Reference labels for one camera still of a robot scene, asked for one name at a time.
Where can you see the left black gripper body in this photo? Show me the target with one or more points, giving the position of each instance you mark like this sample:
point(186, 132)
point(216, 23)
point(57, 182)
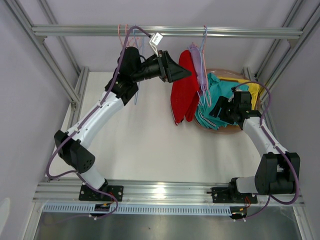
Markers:
point(163, 70)

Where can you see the aluminium hanging rail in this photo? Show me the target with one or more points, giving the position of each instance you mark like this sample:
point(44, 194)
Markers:
point(57, 30)

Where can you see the purple trousers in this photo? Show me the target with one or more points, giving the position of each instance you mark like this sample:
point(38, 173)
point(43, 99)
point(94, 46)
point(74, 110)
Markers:
point(193, 49)

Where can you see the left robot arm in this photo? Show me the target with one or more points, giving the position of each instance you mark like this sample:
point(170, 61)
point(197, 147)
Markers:
point(72, 145)

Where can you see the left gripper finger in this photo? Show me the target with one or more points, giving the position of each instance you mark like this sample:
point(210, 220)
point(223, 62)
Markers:
point(178, 73)
point(176, 62)

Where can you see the white slotted cable duct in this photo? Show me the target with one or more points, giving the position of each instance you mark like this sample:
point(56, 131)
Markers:
point(143, 209)

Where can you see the pink hanger of yellow trousers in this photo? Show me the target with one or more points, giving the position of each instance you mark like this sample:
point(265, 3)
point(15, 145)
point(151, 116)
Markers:
point(121, 34)

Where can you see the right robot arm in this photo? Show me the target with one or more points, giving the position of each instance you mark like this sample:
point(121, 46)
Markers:
point(278, 170)

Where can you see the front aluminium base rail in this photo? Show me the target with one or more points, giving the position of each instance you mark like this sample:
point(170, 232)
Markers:
point(72, 190)

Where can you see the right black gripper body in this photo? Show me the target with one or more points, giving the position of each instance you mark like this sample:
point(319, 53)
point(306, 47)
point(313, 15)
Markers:
point(228, 114)

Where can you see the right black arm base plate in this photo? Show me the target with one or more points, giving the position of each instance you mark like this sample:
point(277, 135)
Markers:
point(232, 196)

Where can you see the blue hanger of teal trousers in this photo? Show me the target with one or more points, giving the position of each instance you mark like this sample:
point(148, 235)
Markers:
point(139, 47)

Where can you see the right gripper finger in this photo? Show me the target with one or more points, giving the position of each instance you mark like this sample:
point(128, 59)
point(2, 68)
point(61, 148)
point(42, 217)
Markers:
point(218, 112)
point(223, 102)

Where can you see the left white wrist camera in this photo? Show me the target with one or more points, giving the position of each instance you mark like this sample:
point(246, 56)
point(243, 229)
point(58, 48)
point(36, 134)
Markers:
point(154, 41)

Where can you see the pink translucent plastic basket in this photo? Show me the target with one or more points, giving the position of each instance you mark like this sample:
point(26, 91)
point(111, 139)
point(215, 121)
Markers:
point(219, 88)

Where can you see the yellow trousers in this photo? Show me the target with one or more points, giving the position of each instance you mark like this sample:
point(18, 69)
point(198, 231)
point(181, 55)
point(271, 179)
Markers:
point(252, 88)

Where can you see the red trousers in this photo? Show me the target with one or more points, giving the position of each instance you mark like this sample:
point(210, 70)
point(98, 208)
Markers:
point(184, 97)

